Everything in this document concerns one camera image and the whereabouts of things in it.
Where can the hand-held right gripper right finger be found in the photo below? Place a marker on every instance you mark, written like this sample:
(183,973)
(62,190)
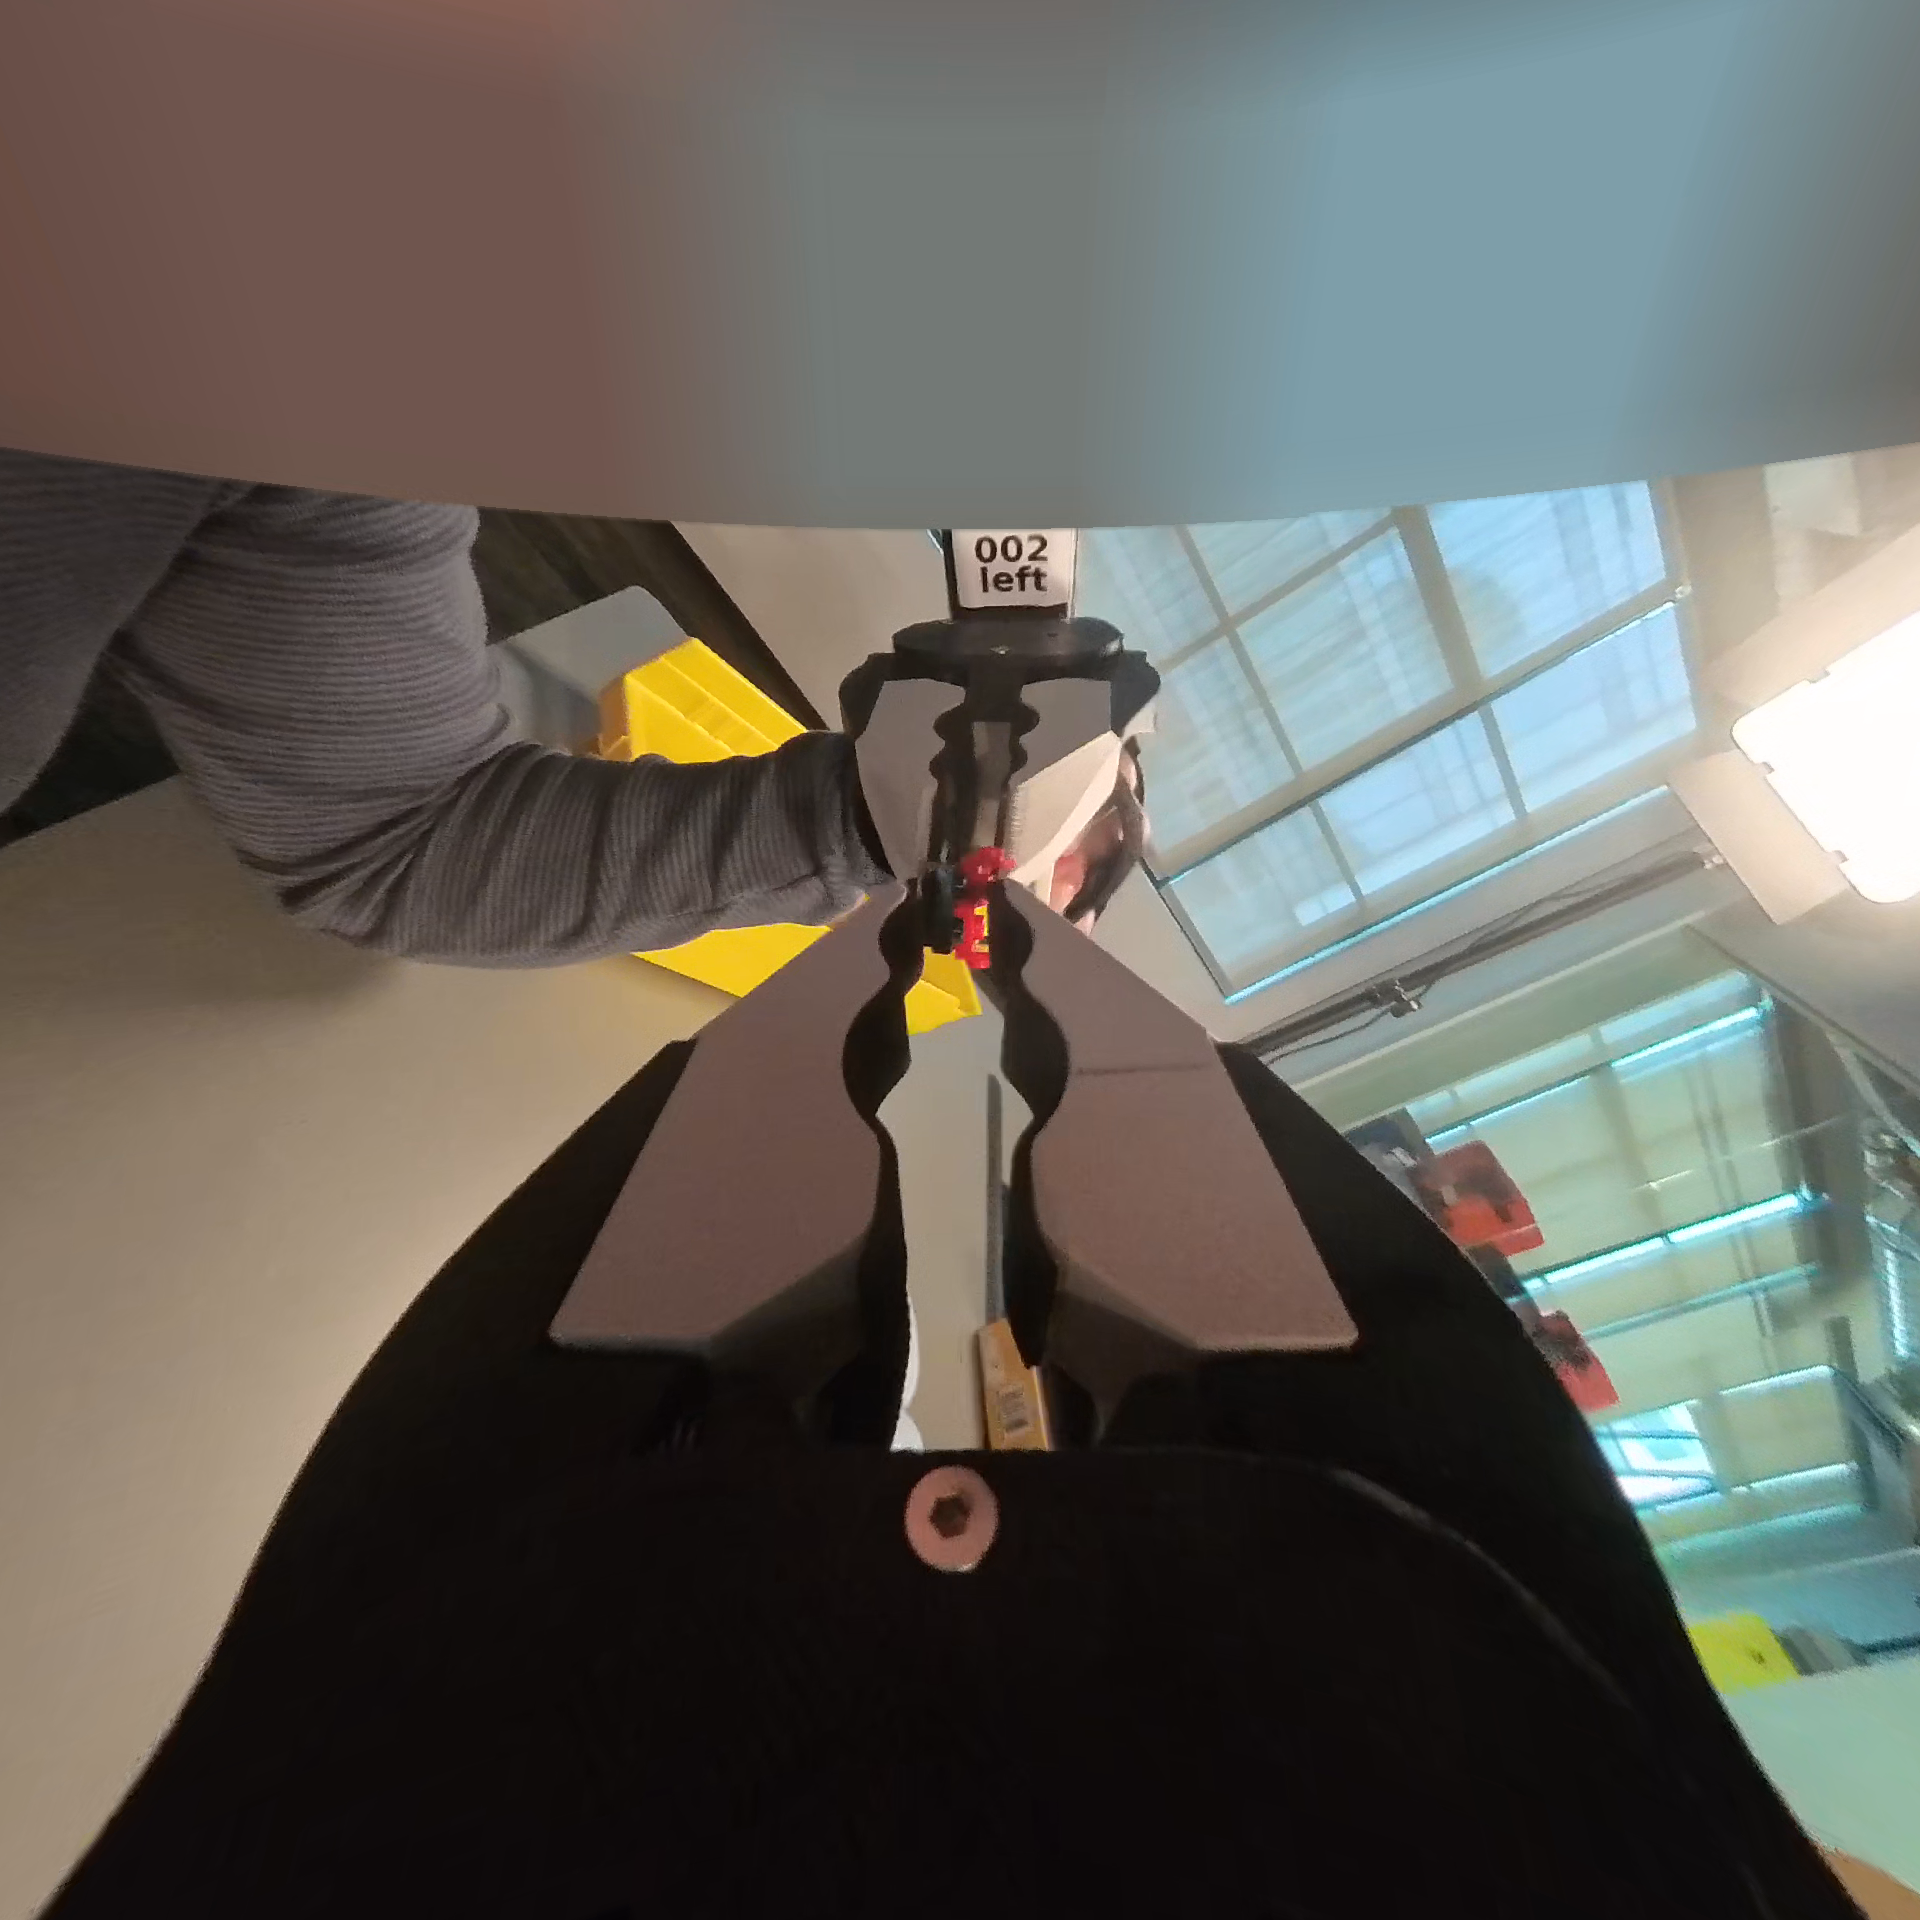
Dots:
(1187,1204)

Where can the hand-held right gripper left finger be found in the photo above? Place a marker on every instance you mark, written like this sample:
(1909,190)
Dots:
(717,1186)

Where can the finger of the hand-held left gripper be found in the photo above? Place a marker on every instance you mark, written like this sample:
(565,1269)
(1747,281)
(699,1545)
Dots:
(900,767)
(1056,786)

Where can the small black red lego assembly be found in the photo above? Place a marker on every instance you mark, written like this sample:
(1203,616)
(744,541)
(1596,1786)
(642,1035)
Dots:
(970,900)

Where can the yellow plastic parts bin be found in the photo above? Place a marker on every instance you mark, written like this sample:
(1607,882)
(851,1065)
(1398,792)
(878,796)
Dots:
(688,705)

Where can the person's left forearm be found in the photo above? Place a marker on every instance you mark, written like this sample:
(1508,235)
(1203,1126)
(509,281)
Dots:
(522,827)

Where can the orange lego box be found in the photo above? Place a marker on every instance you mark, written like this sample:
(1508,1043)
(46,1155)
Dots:
(1009,1384)

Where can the person's left hand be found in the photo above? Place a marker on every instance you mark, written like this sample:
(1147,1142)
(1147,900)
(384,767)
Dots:
(1104,857)

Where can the dark desk pad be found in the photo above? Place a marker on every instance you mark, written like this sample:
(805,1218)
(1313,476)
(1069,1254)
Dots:
(990,1204)

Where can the red storage box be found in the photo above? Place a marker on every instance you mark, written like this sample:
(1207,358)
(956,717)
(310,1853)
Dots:
(1476,1191)
(1574,1365)

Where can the large paned window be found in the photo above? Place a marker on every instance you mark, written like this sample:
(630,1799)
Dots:
(1356,705)

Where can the black light stand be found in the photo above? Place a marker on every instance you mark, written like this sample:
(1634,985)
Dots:
(1495,944)

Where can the white studio light panel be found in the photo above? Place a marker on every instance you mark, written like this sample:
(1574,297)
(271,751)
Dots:
(1833,767)

